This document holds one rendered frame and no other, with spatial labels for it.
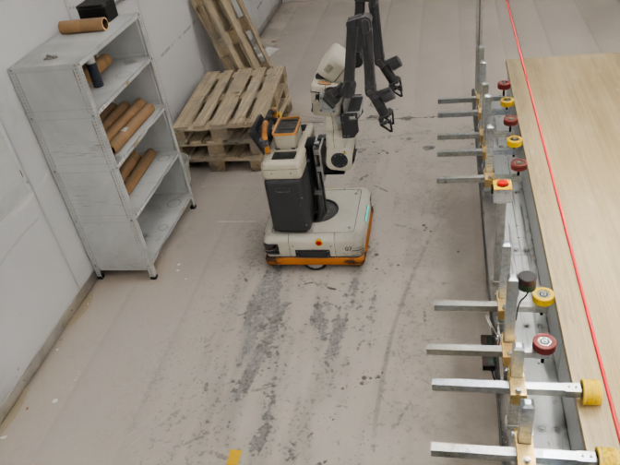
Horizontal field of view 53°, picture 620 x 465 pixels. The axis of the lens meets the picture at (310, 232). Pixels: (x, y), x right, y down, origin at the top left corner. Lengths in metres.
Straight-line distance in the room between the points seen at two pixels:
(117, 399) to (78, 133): 1.55
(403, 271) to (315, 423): 1.25
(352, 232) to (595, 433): 2.23
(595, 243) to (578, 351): 0.64
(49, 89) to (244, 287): 1.67
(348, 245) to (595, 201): 1.55
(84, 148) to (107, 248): 0.77
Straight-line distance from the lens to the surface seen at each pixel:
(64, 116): 3.96
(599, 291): 2.64
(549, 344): 2.40
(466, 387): 2.17
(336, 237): 3.96
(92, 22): 4.23
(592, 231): 2.95
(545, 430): 2.51
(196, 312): 4.07
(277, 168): 3.77
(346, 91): 3.47
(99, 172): 4.06
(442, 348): 2.41
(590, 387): 2.19
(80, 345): 4.18
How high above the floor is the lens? 2.62
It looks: 36 degrees down
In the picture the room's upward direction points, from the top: 10 degrees counter-clockwise
